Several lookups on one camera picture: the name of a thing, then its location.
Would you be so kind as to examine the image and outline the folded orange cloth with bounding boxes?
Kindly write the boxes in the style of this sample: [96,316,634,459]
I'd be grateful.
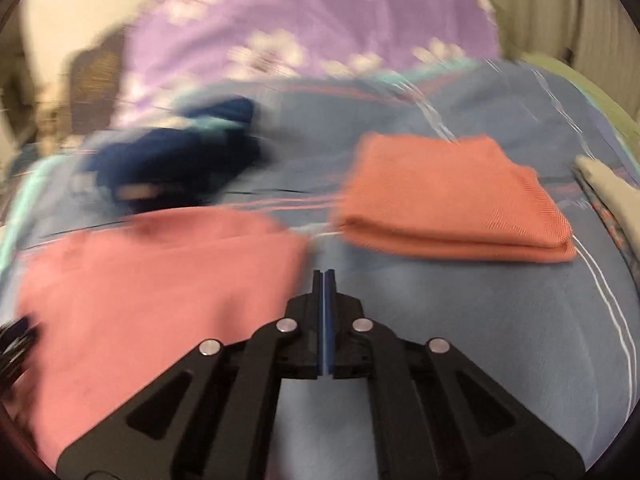
[332,132,578,265]

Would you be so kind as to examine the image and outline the purple floral sheet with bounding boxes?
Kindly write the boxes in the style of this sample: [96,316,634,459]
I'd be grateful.
[112,0,503,131]

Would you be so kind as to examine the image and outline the folded beige cloth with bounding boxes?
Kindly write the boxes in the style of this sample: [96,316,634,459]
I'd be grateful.
[572,154,640,263]

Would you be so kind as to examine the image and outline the green pillow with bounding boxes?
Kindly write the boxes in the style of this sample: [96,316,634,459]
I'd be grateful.
[520,51,640,161]

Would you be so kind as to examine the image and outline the dark printed sofa cover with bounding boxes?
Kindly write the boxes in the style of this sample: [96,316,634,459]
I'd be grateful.
[64,35,128,133]

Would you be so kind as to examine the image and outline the navy blue garment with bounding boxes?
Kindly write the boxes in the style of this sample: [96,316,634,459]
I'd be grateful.
[85,96,273,211]

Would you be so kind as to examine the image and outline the pink garment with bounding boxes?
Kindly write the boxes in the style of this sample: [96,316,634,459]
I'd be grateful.
[15,207,311,466]

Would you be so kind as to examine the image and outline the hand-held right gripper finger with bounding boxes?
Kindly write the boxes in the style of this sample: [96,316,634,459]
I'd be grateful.
[56,270,328,480]
[327,270,586,480]

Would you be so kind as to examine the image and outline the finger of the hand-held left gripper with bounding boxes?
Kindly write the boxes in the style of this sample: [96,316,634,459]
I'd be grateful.
[0,314,40,397]

